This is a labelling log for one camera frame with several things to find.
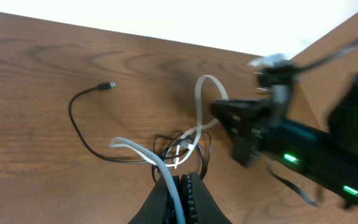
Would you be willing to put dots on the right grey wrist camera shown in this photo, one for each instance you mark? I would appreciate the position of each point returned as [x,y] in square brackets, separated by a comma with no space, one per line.
[276,60]

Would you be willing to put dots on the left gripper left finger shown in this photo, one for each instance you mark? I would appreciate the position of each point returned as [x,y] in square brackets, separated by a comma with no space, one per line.
[158,207]

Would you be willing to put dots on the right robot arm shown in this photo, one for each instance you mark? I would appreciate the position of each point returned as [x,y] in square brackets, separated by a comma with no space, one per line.
[328,158]

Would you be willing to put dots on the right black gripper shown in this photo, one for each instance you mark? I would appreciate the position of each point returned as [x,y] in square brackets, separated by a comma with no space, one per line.
[248,123]

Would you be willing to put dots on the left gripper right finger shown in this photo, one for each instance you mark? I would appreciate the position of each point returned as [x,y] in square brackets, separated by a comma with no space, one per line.
[198,204]

